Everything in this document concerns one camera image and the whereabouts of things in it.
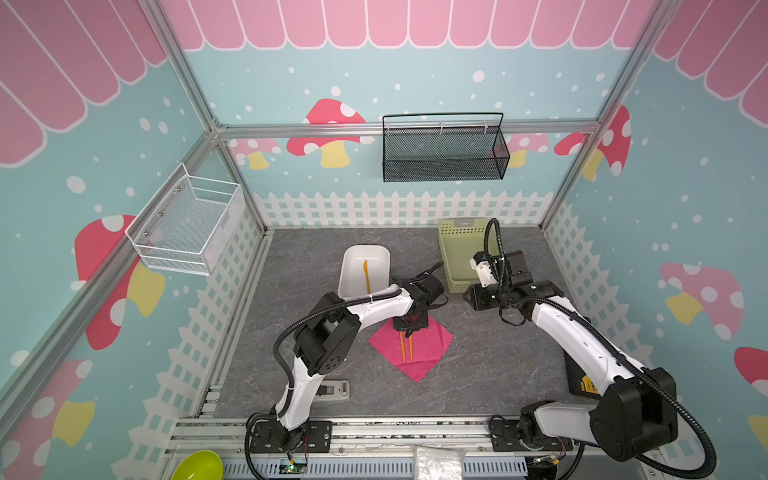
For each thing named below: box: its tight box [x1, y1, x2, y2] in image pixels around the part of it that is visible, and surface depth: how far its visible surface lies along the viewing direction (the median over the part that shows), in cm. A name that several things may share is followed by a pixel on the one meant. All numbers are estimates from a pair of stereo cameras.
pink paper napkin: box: [368, 316, 454, 382], surface depth 91 cm
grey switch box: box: [313, 379, 350, 401], surface depth 81 cm
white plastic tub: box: [338, 244, 391, 300], surface depth 108 cm
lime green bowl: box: [172, 450, 224, 480], surface depth 70 cm
